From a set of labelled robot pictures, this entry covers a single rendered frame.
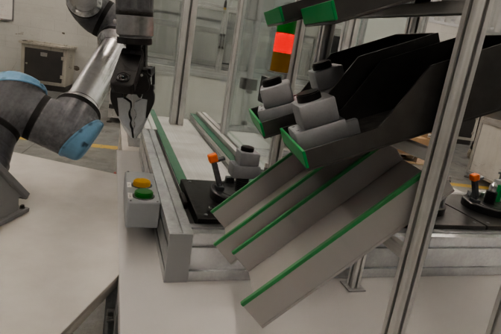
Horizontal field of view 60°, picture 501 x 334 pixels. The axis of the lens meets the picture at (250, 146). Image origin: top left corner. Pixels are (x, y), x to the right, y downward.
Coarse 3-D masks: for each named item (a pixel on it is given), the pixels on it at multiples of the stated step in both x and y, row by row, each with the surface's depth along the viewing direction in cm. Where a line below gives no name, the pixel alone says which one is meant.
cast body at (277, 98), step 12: (264, 84) 64; (276, 84) 64; (288, 84) 63; (264, 96) 64; (276, 96) 63; (288, 96) 63; (264, 108) 65; (276, 108) 64; (288, 108) 64; (264, 120) 65
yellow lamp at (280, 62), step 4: (276, 52) 112; (272, 56) 113; (276, 56) 112; (280, 56) 111; (284, 56) 111; (288, 56) 112; (272, 60) 113; (276, 60) 112; (280, 60) 111; (284, 60) 112; (288, 60) 112; (272, 64) 113; (276, 64) 112; (280, 64) 112; (284, 64) 112; (288, 64) 113; (272, 68) 113; (276, 68) 112; (280, 68) 112; (284, 68) 112; (288, 68) 113; (284, 72) 113
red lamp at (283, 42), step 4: (276, 36) 112; (280, 36) 110; (284, 36) 110; (288, 36) 110; (292, 36) 111; (276, 40) 112; (280, 40) 111; (284, 40) 110; (288, 40) 110; (292, 40) 111; (276, 44) 112; (280, 44) 111; (284, 44) 111; (288, 44) 111; (292, 44) 112; (276, 48) 112; (280, 48) 111; (284, 48) 111; (288, 48) 111; (284, 52) 111; (288, 52) 111
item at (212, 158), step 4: (208, 156) 94; (212, 156) 94; (216, 156) 94; (212, 160) 94; (216, 160) 94; (220, 160) 95; (212, 164) 95; (216, 164) 95; (212, 168) 96; (216, 168) 95; (216, 172) 96; (216, 176) 96; (220, 176) 96; (216, 180) 96; (220, 180) 96; (216, 184) 97; (220, 184) 96
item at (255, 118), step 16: (352, 48) 73; (368, 48) 73; (384, 48) 61; (400, 48) 61; (416, 48) 61; (352, 64) 61; (368, 64) 61; (352, 80) 61; (336, 96) 61; (256, 112) 74; (272, 128) 61
